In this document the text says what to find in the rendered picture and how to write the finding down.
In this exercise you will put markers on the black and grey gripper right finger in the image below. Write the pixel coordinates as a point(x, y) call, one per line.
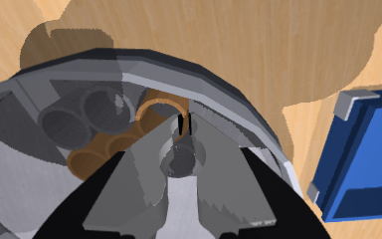
point(237, 192)

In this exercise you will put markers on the bronze bushing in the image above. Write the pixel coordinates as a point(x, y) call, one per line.
point(148, 119)
point(82, 164)
point(121, 141)

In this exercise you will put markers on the blue crate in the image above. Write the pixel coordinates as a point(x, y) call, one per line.
point(350, 161)

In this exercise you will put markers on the dark grey metal sleeve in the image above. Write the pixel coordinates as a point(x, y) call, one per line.
point(184, 162)
point(59, 125)
point(102, 114)

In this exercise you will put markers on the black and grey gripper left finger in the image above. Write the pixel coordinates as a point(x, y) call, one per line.
point(125, 196)

